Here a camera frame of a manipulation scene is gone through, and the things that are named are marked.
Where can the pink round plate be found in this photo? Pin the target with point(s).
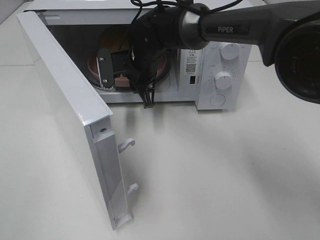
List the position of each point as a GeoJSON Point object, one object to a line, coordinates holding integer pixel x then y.
{"type": "Point", "coordinates": [163, 70]}

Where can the white round knob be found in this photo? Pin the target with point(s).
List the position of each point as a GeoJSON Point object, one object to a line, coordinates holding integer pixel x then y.
{"type": "Point", "coordinates": [229, 51]}
{"type": "Point", "coordinates": [223, 80]}

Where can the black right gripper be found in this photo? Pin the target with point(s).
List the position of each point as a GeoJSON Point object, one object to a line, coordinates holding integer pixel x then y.
{"type": "Point", "coordinates": [149, 37]}

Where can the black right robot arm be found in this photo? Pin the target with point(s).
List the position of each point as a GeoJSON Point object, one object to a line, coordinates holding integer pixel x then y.
{"type": "Point", "coordinates": [287, 34]}

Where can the upper white round knob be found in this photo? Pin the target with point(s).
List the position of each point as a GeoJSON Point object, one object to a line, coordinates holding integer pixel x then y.
{"type": "Point", "coordinates": [229, 51]}

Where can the white microwave oven body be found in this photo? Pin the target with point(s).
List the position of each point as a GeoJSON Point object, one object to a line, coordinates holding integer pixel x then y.
{"type": "Point", "coordinates": [66, 35]}

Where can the lower white round knob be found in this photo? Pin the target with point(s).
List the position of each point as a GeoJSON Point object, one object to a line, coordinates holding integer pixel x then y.
{"type": "Point", "coordinates": [223, 80]}

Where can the white warning label sticker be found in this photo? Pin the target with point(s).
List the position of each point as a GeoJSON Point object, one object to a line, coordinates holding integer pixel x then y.
{"type": "Point", "coordinates": [191, 59]}

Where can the round white door button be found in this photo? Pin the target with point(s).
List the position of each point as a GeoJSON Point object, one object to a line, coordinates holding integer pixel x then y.
{"type": "Point", "coordinates": [218, 100]}

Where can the burger with lettuce and cheese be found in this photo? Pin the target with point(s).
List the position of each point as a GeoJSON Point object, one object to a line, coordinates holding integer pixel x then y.
{"type": "Point", "coordinates": [114, 38]}

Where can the white microwave door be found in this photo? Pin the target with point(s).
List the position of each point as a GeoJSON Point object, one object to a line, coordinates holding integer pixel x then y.
{"type": "Point", "coordinates": [83, 118]}

